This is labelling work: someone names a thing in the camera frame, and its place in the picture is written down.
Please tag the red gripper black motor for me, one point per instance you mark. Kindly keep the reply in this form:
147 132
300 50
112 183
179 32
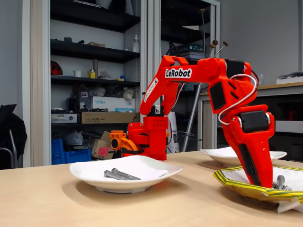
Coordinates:
254 137

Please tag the red robot arm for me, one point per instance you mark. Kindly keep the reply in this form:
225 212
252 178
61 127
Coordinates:
213 68

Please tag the yellow black striped paper dish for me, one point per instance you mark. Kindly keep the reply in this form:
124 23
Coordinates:
239 185

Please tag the white square ceramic plate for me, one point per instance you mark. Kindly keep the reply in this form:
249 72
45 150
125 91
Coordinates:
123 186
213 154

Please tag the small red printed object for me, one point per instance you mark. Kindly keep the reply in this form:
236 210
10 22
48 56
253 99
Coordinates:
291 116

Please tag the low cabinet with wooden top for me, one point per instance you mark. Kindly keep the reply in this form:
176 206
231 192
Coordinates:
284 91

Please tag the coat stand with wooden knobs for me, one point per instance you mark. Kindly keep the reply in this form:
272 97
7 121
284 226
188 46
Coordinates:
191 113

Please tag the clear drinking glass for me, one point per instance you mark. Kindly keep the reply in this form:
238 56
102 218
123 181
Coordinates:
262 80

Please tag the white tray with parts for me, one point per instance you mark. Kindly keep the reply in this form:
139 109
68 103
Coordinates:
288 80

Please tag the stack of books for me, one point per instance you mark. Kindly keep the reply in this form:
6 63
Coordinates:
193 56

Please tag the dark green box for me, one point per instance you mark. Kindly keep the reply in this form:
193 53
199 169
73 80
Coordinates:
196 47

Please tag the orange printed plastic part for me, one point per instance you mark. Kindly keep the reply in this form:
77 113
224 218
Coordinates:
118 136

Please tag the black flexible tripod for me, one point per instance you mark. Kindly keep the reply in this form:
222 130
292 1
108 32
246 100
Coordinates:
171 48

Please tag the grey metal shelf cabinet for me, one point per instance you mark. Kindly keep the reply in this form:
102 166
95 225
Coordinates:
40 94
216 23

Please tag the long brown cardboard box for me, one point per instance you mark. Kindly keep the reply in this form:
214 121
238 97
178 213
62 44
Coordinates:
111 117

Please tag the white Weller box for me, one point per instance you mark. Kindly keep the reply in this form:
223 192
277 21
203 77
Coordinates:
113 102

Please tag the small blue box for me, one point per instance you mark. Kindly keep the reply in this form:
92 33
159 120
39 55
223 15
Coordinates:
122 78

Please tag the cardboard box with pink label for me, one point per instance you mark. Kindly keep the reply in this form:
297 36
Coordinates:
97 146

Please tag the white plastic bottle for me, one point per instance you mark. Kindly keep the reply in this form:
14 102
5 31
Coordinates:
136 46

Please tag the crumpled white plastic bag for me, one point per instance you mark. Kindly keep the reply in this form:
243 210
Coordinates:
98 91

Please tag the crumpled clear packaging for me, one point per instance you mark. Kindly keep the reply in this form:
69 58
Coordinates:
104 75

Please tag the wide blue plastic crate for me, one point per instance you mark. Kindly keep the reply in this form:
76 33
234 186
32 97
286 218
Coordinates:
78 156

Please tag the translucent plastic bag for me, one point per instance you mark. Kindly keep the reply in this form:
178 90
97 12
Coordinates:
73 138

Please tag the small yellow carton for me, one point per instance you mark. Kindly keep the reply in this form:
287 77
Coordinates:
91 74

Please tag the brown cardboard tube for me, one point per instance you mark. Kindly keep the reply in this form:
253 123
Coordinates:
95 65

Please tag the black electronic equipment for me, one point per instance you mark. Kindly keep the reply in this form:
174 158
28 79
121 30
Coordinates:
75 104

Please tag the flat white printed box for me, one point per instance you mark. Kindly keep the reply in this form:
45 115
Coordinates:
64 118

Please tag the small blue plastic crate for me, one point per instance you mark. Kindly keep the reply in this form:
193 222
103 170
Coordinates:
58 159
57 146

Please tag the white paper cup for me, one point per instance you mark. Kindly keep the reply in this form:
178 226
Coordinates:
77 73

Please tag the flat wooden piece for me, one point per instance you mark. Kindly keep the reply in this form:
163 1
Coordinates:
95 44

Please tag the red black helmet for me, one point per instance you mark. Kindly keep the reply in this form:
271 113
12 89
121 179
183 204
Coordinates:
56 69

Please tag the small dark box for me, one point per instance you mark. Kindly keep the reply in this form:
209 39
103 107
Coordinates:
67 39

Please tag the black jacket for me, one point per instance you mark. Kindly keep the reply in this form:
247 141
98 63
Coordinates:
7 118

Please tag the grey metal chair frame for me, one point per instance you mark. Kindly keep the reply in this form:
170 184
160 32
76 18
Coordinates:
14 151

